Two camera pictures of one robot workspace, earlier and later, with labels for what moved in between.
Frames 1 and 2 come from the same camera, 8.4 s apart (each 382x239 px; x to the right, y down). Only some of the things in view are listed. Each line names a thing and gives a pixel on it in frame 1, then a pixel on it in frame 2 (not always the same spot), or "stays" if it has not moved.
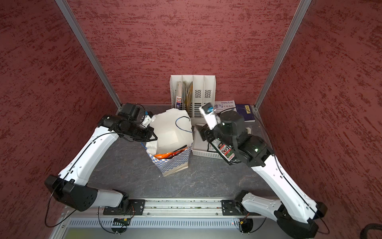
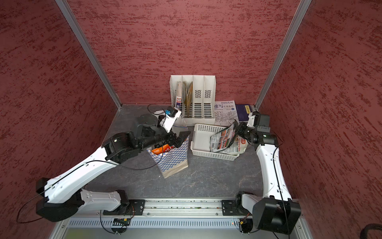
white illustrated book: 221,106 stays
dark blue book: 245,110 stays
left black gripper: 149,131 to 170,140
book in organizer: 178,98 stays
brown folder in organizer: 187,95 stays
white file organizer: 189,92 stays
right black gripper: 205,132 to 239,129
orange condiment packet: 163,156 to 159,150
